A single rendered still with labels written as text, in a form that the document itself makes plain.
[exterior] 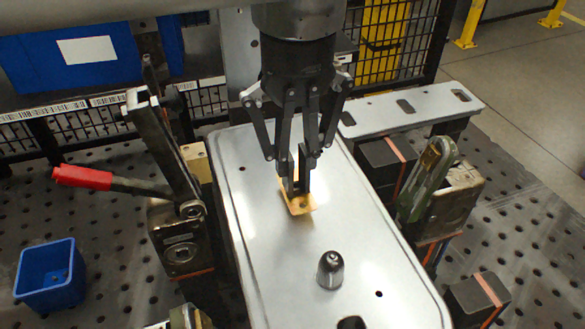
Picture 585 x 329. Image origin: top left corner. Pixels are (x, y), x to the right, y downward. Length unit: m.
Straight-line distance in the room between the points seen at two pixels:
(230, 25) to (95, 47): 0.24
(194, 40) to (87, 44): 0.23
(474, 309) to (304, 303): 0.20
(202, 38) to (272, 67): 0.54
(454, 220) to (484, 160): 0.55
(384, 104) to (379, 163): 0.14
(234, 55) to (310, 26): 0.36
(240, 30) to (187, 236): 0.35
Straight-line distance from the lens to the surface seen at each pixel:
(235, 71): 0.71
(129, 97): 0.41
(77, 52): 0.79
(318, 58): 0.38
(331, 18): 0.36
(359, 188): 0.58
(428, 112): 0.75
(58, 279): 0.96
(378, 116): 0.72
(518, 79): 3.08
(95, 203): 1.06
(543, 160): 2.45
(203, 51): 0.86
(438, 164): 0.51
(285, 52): 0.37
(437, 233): 0.63
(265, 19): 0.36
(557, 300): 0.97
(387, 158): 0.67
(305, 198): 0.53
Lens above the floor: 1.43
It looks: 45 degrees down
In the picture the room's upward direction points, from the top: straight up
